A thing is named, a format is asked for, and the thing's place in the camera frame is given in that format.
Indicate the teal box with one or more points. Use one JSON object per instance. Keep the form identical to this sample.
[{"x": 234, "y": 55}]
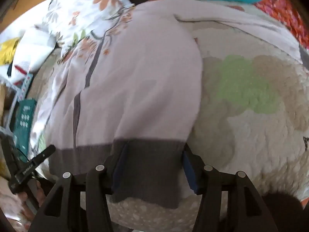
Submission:
[{"x": 24, "y": 120}]

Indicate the red patterned cushion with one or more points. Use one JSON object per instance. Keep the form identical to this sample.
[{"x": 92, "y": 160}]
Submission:
[{"x": 284, "y": 9}]

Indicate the pink sweater with grey hem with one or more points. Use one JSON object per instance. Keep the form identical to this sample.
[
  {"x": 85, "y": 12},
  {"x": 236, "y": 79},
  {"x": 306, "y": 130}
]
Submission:
[{"x": 144, "y": 77}]

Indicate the floral printed pillow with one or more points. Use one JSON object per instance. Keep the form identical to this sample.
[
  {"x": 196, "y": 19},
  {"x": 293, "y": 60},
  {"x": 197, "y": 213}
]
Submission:
[{"x": 79, "y": 9}]

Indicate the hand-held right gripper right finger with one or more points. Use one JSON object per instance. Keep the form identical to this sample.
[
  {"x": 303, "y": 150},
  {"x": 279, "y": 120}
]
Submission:
[{"x": 190, "y": 172}]

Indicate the heart printed fleece blanket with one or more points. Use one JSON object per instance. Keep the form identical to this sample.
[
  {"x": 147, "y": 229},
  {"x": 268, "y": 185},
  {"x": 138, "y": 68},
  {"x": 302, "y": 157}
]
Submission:
[{"x": 253, "y": 137}]

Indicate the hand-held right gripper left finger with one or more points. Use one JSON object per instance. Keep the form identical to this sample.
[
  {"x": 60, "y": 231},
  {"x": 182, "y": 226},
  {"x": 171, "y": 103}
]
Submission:
[{"x": 119, "y": 168}]

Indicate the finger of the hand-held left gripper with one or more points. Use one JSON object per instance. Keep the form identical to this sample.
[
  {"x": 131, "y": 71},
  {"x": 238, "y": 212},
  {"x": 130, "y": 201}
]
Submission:
[{"x": 36, "y": 160}]

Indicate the white bag with yellow label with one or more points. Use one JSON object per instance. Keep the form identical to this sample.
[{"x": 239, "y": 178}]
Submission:
[{"x": 31, "y": 41}]

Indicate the patterned light blue box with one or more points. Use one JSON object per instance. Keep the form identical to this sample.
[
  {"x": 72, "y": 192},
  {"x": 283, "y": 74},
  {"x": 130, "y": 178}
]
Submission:
[{"x": 25, "y": 83}]

